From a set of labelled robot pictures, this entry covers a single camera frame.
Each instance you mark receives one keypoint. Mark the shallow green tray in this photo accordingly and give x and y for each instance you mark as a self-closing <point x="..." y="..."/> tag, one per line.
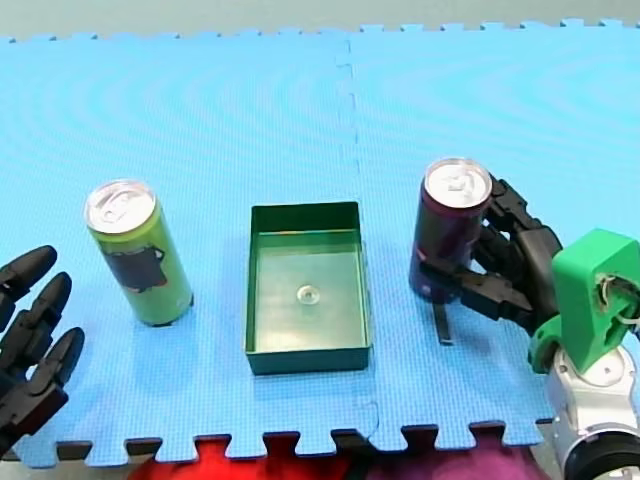
<point x="307" y="290"/>

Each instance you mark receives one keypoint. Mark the dark purple drink can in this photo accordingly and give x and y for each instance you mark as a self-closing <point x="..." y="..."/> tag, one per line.
<point x="447" y="230"/>

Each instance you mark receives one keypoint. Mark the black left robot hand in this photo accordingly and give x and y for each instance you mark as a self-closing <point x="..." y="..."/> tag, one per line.
<point x="30" y="345"/>

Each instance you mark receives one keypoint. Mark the green drink can dark band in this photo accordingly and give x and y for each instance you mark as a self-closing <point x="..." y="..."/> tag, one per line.
<point x="140" y="255"/>

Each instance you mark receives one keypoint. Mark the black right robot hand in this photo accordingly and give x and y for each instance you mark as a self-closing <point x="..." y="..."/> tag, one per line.
<point x="520" y="250"/>

